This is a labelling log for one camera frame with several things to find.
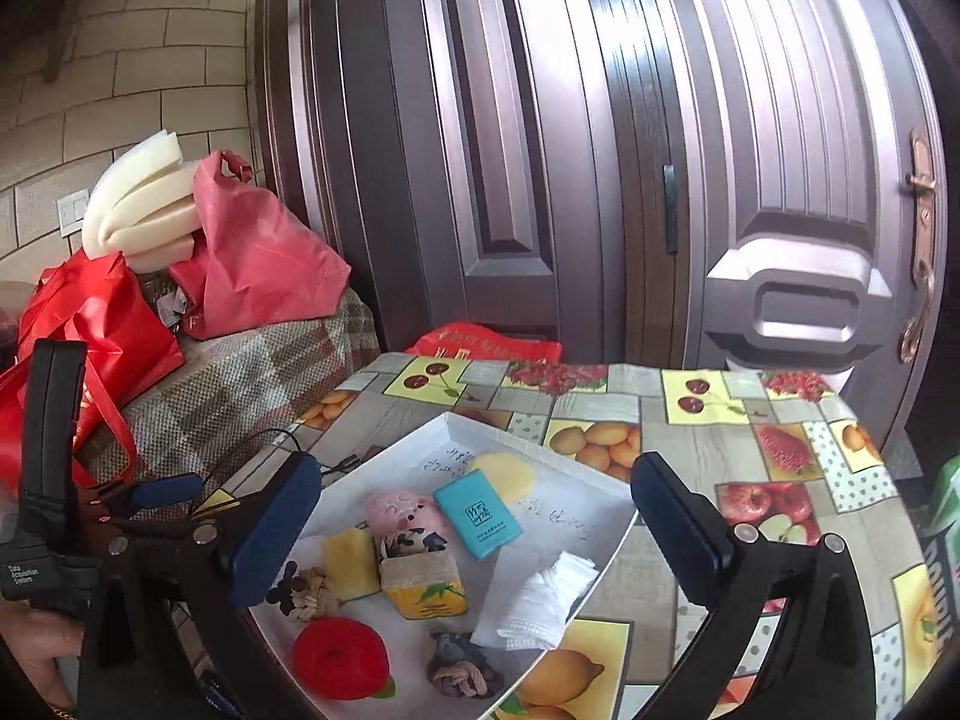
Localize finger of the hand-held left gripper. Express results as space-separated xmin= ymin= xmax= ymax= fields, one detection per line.
xmin=90 ymin=471 xmax=205 ymax=520

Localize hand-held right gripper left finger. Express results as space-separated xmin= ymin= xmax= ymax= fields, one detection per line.
xmin=75 ymin=454 xmax=323 ymax=720

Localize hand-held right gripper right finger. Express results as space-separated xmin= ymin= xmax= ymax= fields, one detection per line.
xmin=630 ymin=452 xmax=878 ymax=720

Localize beige knotted cloth doll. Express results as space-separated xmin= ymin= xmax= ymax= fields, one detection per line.
xmin=266 ymin=562 xmax=342 ymax=623

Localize yellow rectangular sponge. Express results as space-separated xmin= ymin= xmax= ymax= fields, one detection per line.
xmin=322 ymin=529 xmax=382 ymax=601

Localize white cardboard box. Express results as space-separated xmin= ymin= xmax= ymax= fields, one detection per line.
xmin=244 ymin=411 xmax=640 ymax=720

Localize pink plush pig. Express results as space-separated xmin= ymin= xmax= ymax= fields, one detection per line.
xmin=364 ymin=487 xmax=451 ymax=560

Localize red plush apple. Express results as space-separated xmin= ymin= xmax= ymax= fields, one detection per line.
xmin=291 ymin=616 xmax=397 ymax=706

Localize yellow tissue pack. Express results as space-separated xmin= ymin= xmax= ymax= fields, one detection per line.
xmin=379 ymin=551 xmax=467 ymax=620

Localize white sock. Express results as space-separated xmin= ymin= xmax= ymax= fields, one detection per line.
xmin=471 ymin=549 xmax=601 ymax=650

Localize pale yellow round sponge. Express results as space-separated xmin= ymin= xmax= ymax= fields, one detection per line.
xmin=469 ymin=451 xmax=535 ymax=505

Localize teal tissue pack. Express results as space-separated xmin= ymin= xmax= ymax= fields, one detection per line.
xmin=433 ymin=469 xmax=524 ymax=562

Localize grey knotted cloth doll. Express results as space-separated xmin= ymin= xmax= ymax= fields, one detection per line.
xmin=426 ymin=630 xmax=505 ymax=702

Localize person's left hand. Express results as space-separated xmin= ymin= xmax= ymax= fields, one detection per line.
xmin=0 ymin=600 xmax=85 ymax=720

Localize fruit printed tablecloth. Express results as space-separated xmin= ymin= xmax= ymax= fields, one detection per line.
xmin=191 ymin=351 xmax=946 ymax=720

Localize plaid sofa cover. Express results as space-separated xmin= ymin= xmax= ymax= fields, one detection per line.
xmin=79 ymin=292 xmax=383 ymax=488

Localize glossy red bag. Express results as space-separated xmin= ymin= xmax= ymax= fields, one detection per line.
xmin=0 ymin=251 xmax=185 ymax=488

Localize pink-red nonwoven bag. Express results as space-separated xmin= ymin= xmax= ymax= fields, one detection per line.
xmin=169 ymin=151 xmax=353 ymax=338

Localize red bag with gold print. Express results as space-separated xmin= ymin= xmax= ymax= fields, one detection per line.
xmin=405 ymin=322 xmax=563 ymax=365

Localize green printed plastic bag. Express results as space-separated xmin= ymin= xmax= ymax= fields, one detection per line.
xmin=921 ymin=454 xmax=960 ymax=661

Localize folded white foam sheets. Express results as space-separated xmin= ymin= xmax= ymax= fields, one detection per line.
xmin=81 ymin=131 xmax=207 ymax=275

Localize brown metal double door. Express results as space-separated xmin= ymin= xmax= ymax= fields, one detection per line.
xmin=259 ymin=0 xmax=946 ymax=458

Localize black cable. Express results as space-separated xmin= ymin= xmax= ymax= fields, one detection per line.
xmin=202 ymin=429 xmax=365 ymax=496

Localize white wall switch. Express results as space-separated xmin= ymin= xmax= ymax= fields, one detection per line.
xmin=58 ymin=193 xmax=91 ymax=236

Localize copper door handle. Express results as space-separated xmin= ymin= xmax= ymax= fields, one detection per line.
xmin=900 ymin=127 xmax=938 ymax=365

